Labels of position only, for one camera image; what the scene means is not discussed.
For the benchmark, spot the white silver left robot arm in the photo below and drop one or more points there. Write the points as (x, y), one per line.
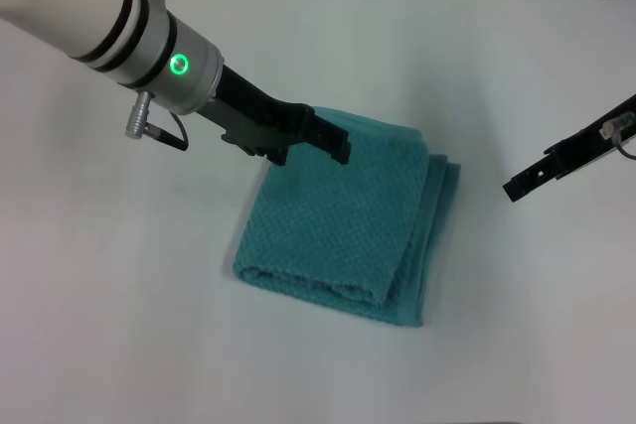
(84, 2)

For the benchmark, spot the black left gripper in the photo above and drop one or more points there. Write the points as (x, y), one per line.
(253, 113)

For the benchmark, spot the teal waffle-weave towel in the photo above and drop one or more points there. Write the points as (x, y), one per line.
(338, 225)

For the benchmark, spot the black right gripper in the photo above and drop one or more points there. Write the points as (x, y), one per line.
(591, 143)

